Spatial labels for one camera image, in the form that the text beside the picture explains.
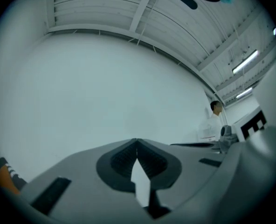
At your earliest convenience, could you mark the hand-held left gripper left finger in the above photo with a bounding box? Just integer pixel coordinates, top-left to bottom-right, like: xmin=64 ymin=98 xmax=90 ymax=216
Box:
xmin=20 ymin=138 xmax=150 ymax=224

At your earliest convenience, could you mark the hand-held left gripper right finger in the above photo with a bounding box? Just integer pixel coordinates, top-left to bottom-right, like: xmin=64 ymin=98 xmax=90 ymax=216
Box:
xmin=137 ymin=138 xmax=226 ymax=219

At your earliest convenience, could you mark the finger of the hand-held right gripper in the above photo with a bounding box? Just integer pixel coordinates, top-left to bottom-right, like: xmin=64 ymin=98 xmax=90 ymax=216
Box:
xmin=170 ymin=142 xmax=217 ymax=148

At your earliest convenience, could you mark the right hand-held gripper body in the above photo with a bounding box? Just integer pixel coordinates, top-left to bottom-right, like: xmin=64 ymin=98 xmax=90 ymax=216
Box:
xmin=218 ymin=105 xmax=269 ymax=154

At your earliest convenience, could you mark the fluorescent ceiling light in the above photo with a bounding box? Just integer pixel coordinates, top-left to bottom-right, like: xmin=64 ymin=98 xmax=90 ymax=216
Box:
xmin=232 ymin=49 xmax=260 ymax=74
xmin=235 ymin=87 xmax=254 ymax=99

